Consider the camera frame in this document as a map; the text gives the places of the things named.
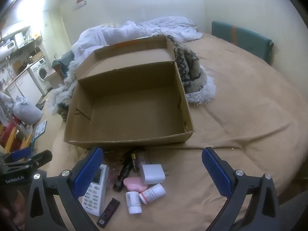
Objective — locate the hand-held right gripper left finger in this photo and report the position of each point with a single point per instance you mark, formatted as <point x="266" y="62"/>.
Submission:
<point x="89" y="170"/>

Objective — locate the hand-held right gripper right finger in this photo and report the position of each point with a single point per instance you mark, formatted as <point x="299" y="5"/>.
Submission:
<point x="216" y="173"/>

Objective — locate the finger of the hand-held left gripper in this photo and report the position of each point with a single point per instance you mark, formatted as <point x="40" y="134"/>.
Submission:
<point x="21" y="153"/>
<point x="41" y="160"/>

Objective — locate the white remote control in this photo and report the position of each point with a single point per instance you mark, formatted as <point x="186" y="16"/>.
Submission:
<point x="92" y="202"/>

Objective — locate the black lighter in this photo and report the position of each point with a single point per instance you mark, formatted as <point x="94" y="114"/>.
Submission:
<point x="108" y="213"/>

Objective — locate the white pill bottle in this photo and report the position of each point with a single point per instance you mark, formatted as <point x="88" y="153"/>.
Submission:
<point x="133" y="202"/>

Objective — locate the white rounded bottle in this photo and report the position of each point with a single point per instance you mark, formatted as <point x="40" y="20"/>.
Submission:
<point x="152" y="173"/>

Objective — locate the red label pill bottle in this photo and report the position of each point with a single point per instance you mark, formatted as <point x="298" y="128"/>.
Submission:
<point x="154" y="192"/>

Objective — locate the cardboard box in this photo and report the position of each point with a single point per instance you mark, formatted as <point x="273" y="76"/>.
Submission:
<point x="134" y="110"/>

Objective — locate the person's left hand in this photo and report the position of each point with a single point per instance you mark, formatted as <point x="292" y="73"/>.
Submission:
<point x="15" y="207"/>

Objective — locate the red and yellow rack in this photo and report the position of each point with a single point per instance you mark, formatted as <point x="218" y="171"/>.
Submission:
<point x="12" y="134"/>

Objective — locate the white bathroom scale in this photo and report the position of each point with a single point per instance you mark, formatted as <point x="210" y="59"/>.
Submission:
<point x="41" y="128"/>

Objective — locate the black cosmetic tube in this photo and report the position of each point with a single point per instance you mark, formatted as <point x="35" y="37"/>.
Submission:
<point x="122" y="173"/>

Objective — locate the stuffed white bag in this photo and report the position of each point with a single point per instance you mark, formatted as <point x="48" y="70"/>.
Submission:
<point x="26" y="113"/>

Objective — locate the pink soap bar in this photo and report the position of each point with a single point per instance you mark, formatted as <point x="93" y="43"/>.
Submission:
<point x="134" y="184"/>

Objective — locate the small dark patterned box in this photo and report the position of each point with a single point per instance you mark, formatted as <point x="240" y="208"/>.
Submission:
<point x="138" y="161"/>

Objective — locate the white cabinet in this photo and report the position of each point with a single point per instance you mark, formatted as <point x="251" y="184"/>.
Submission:
<point x="26" y="86"/>

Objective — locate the white washing machine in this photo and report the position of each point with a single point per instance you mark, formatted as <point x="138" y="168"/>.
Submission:
<point x="41" y="73"/>

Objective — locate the shaggy patterned blanket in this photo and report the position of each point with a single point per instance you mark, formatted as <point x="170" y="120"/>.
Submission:
<point x="192" y="77"/>

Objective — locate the dark teal cloth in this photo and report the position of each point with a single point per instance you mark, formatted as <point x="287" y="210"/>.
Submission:
<point x="62" y="60"/>

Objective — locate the white kitchen appliance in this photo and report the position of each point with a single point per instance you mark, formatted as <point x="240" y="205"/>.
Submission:
<point x="19" y="40"/>

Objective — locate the white duvet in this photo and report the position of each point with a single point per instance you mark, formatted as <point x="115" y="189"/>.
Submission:
<point x="168" y="27"/>

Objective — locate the wall hook ornament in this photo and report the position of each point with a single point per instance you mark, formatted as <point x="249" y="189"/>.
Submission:
<point x="80" y="3"/>

